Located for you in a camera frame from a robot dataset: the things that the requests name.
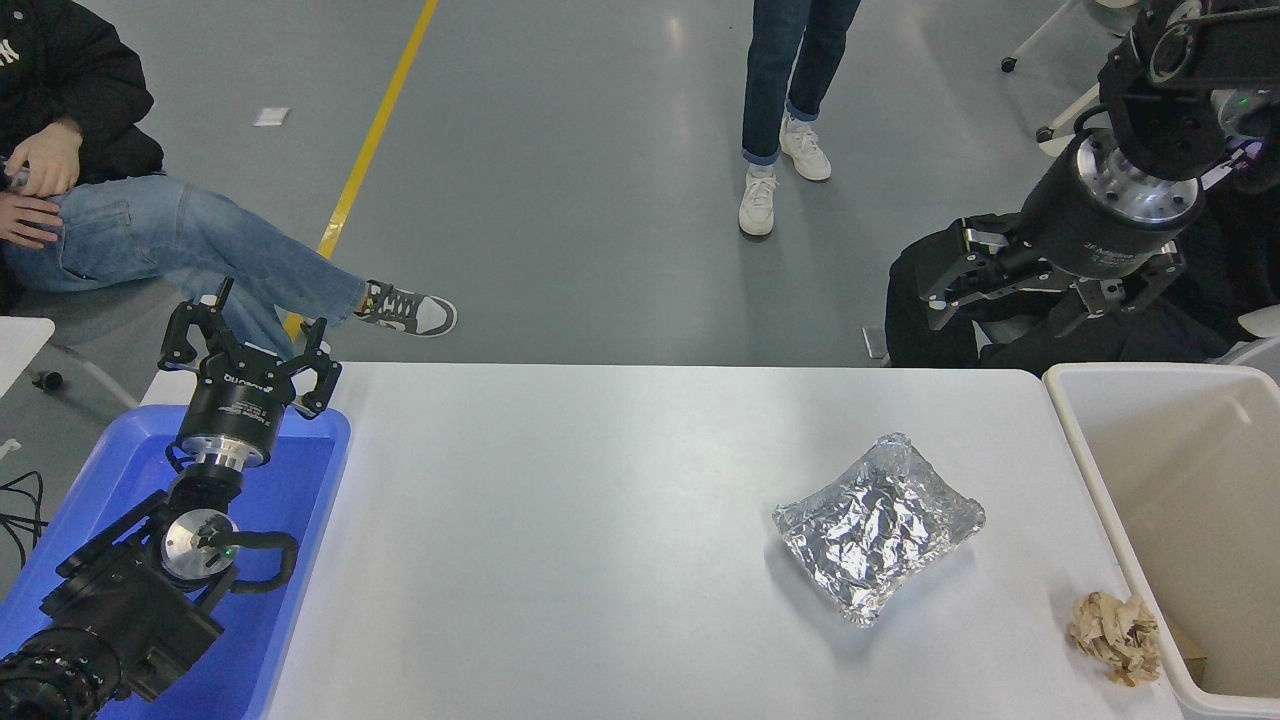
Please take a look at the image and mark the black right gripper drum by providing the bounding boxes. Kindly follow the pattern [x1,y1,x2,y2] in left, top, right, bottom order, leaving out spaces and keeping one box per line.
[1018,155,1199,283]

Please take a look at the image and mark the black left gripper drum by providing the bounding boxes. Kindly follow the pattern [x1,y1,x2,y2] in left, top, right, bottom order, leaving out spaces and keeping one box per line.
[178,345,298,464]

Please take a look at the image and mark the silver foil plate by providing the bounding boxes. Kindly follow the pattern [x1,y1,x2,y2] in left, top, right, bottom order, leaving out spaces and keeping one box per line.
[771,432,987,629]

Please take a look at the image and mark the person's right hand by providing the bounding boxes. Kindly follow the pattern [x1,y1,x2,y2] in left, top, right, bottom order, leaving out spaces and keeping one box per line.
[0,190,64,252]

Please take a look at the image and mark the person's left hand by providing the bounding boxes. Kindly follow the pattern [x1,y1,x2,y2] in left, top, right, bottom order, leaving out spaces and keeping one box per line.
[4,119,84,198]

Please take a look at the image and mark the person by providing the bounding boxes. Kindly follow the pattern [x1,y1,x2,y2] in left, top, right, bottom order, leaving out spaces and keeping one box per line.
[884,130,1280,373]
[0,0,459,363]
[738,0,863,239]

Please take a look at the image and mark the blue plastic tray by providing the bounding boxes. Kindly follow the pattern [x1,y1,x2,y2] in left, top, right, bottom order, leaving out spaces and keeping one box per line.
[0,405,353,720]

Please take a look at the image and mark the white rolling chair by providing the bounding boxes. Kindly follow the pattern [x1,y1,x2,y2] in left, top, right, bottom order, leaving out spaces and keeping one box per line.
[1000,0,1146,144]

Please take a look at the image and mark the grey rolling chair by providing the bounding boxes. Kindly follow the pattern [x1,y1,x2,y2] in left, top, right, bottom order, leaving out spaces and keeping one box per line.
[28,285,186,411]

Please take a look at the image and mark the small white side table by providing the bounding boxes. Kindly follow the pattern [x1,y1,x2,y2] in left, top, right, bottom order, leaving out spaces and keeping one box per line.
[0,317,57,399]

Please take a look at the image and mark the large pale plastic bin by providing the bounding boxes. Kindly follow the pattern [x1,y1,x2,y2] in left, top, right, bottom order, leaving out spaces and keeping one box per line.
[1042,362,1280,720]

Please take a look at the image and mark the crumpled tan paper ball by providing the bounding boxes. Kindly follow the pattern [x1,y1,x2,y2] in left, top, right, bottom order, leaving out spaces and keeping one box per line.
[1066,590,1163,688]

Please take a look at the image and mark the thin black cables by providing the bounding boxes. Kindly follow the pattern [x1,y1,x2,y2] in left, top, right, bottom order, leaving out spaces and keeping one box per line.
[0,470,47,573]

